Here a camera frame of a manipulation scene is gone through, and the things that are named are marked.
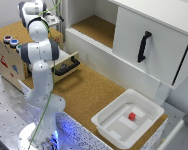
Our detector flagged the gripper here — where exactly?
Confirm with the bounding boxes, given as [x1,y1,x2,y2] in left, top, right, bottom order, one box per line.
[44,12,62,27]

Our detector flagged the wooden drawer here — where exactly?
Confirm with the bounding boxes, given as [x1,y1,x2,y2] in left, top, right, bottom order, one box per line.
[49,49,81,77]

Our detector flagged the green button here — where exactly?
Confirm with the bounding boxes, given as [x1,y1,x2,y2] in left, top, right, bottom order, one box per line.
[15,44,23,53]

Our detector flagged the blue button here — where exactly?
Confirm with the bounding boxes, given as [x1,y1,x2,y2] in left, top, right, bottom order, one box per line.
[9,38,20,48]

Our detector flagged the red button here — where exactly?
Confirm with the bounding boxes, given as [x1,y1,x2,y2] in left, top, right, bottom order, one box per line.
[2,34,13,44]

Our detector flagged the wooden drawer box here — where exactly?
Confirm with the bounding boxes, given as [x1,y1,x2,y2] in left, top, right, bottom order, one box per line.
[0,20,65,93]

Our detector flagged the white cabinet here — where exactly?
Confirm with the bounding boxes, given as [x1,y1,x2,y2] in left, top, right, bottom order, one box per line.
[62,0,188,105]

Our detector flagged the white sliding door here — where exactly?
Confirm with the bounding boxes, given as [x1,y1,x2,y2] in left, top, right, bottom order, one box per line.
[111,5,188,86]

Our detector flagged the white plastic box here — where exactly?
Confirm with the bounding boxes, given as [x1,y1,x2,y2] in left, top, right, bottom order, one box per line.
[90,88,166,150]

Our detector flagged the pink block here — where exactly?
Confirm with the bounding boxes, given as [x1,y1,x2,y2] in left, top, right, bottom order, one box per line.
[127,112,138,122]

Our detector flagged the black drawer handle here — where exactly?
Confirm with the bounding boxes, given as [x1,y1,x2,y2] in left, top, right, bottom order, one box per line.
[54,56,81,77]

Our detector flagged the green cable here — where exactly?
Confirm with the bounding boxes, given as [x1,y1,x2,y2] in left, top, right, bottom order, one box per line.
[27,0,64,150]

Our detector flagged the black door handle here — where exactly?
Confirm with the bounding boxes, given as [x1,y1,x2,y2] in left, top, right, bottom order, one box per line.
[136,30,153,64]

